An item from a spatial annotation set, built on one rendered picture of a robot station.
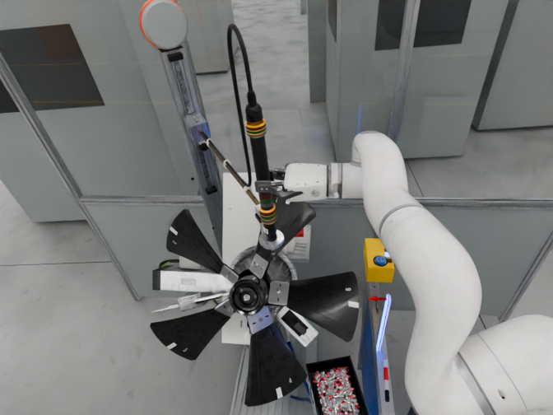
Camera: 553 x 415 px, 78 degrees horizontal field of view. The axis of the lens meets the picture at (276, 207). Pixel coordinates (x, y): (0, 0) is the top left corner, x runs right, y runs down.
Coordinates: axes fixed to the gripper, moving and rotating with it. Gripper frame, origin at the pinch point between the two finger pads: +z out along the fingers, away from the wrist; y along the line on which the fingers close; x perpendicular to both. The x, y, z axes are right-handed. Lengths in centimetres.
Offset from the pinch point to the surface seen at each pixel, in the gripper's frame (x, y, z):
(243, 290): -40.0, -3.7, 10.6
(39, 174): -103, 151, 234
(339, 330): -50, -10, -19
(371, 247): -57, 32, -33
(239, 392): -156, 9, 33
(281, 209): -24.8, 17.9, -0.3
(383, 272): -60, 21, -37
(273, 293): -45.2, -0.8, 2.0
